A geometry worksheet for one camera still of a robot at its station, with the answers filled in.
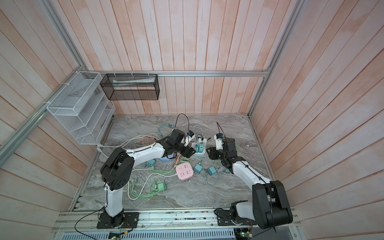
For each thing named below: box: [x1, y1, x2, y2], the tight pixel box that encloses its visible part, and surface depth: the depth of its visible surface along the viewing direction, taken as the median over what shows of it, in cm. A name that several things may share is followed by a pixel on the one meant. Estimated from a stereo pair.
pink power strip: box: [175, 162, 194, 180], surface depth 90 cm
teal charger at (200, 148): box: [195, 143, 204, 153], surface depth 95 cm
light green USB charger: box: [157, 182, 166, 191], surface depth 84 cm
